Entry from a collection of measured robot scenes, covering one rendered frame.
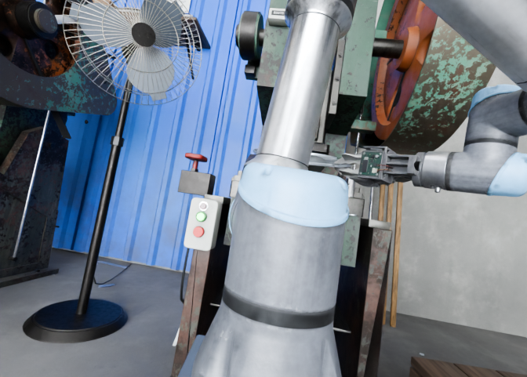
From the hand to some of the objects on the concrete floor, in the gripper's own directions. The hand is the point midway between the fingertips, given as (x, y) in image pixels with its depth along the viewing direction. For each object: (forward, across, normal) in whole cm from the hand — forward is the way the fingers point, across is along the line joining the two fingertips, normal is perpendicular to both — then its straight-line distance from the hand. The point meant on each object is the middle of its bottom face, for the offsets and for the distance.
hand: (340, 165), depth 71 cm
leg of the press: (+54, +80, +16) cm, 98 cm away
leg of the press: (+12, +78, +48) cm, 92 cm away
